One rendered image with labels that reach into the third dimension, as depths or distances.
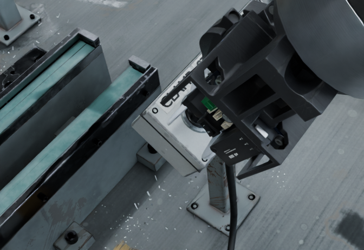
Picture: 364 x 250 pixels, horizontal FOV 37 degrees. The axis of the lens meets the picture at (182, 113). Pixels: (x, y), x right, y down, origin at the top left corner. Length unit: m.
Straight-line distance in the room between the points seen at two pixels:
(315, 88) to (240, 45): 0.07
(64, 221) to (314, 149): 0.34
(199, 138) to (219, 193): 0.22
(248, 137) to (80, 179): 0.40
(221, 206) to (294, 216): 0.09
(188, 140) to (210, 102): 0.14
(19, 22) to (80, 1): 0.11
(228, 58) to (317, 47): 0.09
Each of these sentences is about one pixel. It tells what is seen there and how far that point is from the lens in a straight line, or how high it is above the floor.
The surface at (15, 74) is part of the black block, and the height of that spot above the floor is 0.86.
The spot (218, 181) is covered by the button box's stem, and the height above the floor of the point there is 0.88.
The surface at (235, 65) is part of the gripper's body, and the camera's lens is 0.31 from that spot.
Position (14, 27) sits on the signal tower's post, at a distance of 1.00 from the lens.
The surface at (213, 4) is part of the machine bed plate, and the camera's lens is 0.97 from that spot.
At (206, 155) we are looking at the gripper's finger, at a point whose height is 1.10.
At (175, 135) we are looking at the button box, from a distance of 0.46.
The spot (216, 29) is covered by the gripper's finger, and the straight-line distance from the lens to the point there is 0.37.
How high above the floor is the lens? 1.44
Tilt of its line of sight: 52 degrees down
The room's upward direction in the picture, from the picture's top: 8 degrees counter-clockwise
